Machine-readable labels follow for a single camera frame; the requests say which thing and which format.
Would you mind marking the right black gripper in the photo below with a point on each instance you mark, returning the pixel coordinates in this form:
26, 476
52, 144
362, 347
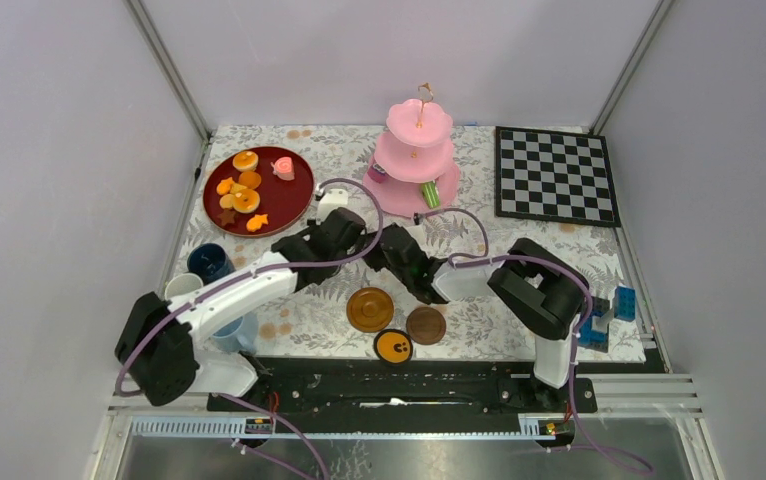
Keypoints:
373, 257

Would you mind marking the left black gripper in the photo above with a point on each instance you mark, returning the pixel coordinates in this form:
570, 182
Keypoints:
311, 225

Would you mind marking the dark red round tray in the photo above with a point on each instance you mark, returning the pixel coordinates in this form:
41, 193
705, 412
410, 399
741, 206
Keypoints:
283, 201

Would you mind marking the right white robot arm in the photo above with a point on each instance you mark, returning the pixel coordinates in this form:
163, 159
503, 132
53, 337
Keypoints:
545, 294

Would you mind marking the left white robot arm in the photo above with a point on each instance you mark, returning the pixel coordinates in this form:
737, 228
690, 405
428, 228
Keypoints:
160, 346

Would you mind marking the light brown wooden coaster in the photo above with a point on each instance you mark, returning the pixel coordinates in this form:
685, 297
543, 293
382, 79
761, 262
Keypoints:
370, 310

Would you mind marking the green layered cake slice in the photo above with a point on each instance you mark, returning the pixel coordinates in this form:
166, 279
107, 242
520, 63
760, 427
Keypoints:
430, 194

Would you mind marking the purple cake slice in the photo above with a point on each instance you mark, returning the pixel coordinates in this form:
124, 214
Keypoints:
376, 173

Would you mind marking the dark brown wooden coaster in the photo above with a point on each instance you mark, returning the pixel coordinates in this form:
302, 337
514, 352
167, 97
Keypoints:
426, 325

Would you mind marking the pink three-tier cake stand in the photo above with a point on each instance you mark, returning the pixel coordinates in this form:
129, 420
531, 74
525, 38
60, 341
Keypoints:
415, 147

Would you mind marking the floral tablecloth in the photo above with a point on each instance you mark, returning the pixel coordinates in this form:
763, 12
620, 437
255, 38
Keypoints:
313, 323

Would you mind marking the orange face black coaster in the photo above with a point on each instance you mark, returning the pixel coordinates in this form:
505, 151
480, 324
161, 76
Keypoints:
393, 347

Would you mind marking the orange round cookie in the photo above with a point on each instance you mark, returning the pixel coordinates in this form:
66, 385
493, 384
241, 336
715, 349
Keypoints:
250, 179

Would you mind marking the brown star cookie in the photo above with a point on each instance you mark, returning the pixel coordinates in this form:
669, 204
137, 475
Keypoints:
227, 217

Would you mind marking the orange pancake stack toy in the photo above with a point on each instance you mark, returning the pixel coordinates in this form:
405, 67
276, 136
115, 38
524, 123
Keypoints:
246, 160

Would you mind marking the orange flower cookie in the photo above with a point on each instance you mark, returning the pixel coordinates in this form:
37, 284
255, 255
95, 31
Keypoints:
225, 186

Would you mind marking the dark blue mug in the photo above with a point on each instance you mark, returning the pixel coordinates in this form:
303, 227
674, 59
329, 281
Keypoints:
210, 262

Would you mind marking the light blue mug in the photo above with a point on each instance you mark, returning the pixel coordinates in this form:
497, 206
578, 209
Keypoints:
239, 335

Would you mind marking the black white chessboard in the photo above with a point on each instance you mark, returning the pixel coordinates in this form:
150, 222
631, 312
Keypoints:
554, 176

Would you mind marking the white pink mug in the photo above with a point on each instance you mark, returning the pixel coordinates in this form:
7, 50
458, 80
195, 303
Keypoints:
184, 285

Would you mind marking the dark grey brick baseplate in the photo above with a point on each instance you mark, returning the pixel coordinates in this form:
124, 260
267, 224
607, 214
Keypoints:
594, 333

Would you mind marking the blue toy brick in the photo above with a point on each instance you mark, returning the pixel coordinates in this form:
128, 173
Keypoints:
624, 303

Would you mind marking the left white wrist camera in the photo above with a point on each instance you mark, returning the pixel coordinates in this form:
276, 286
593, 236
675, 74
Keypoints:
331, 200

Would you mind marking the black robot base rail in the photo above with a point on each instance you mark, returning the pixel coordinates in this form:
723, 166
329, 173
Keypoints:
420, 396

